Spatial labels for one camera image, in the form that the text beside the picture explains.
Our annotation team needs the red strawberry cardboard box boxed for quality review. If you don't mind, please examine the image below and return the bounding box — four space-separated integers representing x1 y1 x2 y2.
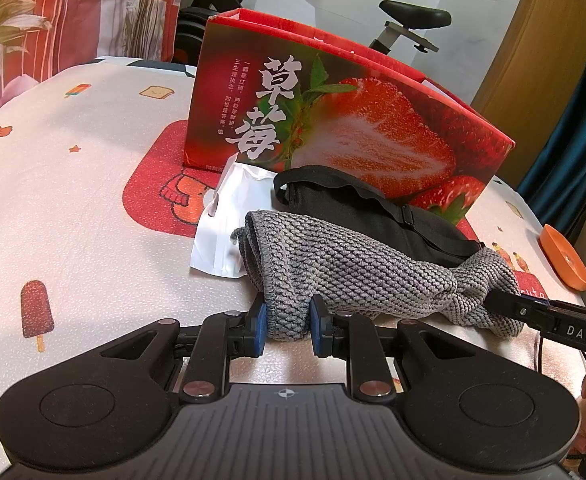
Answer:
182 8 517 227

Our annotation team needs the orange dish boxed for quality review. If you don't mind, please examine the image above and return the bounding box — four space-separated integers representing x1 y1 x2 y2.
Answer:
539 224 586 292

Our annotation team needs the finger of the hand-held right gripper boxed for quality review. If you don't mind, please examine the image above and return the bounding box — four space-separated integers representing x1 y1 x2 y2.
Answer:
483 287 554 332

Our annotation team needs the white plastic bag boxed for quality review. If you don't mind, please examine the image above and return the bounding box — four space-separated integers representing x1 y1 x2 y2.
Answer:
190 157 277 280

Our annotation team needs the grey knitted cloth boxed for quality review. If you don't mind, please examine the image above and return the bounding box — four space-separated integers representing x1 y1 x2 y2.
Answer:
230 208 527 342

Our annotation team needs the exercise bike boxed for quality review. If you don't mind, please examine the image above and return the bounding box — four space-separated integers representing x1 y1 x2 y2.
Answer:
175 0 453 64

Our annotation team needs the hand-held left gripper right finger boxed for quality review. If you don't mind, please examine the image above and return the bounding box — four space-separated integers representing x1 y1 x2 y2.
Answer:
309 294 479 405

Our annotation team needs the wooden door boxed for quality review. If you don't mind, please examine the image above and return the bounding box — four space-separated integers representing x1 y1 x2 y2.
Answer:
470 0 586 172

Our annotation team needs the black strap pouch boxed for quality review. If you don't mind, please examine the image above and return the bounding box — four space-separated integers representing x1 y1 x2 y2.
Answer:
272 166 487 269

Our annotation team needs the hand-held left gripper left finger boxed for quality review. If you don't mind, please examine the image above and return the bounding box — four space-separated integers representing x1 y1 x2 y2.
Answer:
100 292 270 405

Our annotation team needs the dark blue curtain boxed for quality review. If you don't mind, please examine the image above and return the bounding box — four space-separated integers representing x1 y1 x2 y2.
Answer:
516 35 586 242

